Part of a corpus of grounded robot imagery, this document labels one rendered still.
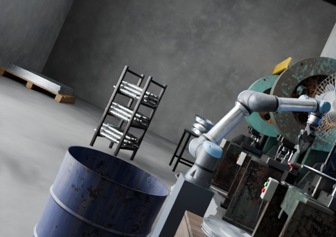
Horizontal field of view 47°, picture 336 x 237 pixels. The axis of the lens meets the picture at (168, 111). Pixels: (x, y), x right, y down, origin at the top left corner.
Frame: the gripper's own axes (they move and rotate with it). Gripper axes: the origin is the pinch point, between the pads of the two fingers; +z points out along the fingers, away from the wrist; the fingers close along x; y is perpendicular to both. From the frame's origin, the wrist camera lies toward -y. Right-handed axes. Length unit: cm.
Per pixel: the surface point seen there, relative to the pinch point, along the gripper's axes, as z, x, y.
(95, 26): -79, 366, 627
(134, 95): 15, 138, 158
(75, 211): 51, 92, -125
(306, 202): 22, 4, -60
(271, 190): 28.4, 9.5, -12.8
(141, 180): 41, 79, -87
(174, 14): -178, 210, 627
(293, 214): 30, 7, -60
